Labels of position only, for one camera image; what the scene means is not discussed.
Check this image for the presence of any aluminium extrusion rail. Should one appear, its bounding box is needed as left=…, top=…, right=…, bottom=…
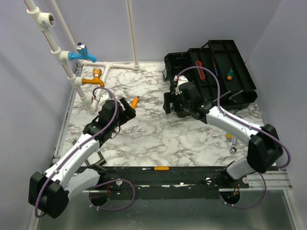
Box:
left=37, top=170, right=292, bottom=193

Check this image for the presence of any yellow black electric screwdriver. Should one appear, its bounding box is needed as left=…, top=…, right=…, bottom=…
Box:
left=131, top=96, right=140, bottom=109

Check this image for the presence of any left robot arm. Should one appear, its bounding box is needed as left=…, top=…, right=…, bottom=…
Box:
left=28, top=98, right=138, bottom=219

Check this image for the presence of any purple cable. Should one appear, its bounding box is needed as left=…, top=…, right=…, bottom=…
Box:
left=174, top=66, right=292, bottom=209
left=34, top=86, right=136, bottom=218

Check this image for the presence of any orange water tap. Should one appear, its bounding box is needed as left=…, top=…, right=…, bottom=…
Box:
left=82, top=68, right=105, bottom=87

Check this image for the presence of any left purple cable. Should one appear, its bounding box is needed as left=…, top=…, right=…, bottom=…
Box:
left=34, top=86, right=136, bottom=218

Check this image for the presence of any orange handle screwdriver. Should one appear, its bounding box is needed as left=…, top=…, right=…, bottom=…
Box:
left=142, top=166, right=170, bottom=171

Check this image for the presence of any black plastic toolbox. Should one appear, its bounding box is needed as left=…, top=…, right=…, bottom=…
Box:
left=163, top=40, right=258, bottom=111

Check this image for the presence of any silver ratchet wrench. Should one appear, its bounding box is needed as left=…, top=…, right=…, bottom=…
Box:
left=229, top=137, right=237, bottom=153

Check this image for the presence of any blue handle screwdriver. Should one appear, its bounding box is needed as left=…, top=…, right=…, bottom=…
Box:
left=212, top=56, right=218, bottom=76

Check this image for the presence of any green stubby screwdriver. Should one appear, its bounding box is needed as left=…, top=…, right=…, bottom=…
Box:
left=226, top=68, right=234, bottom=81

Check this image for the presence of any red black utility knife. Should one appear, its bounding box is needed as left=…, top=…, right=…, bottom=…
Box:
left=195, top=60, right=206, bottom=81

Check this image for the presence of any blue water tap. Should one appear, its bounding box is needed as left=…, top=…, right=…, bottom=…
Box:
left=68, top=42, right=97, bottom=63

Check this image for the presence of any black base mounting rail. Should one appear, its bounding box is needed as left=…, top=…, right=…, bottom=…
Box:
left=47, top=165, right=280, bottom=201

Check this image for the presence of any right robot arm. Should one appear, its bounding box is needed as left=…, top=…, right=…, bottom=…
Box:
left=163, top=81, right=283, bottom=188

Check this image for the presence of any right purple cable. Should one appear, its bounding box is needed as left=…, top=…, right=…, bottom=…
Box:
left=174, top=66, right=292, bottom=209

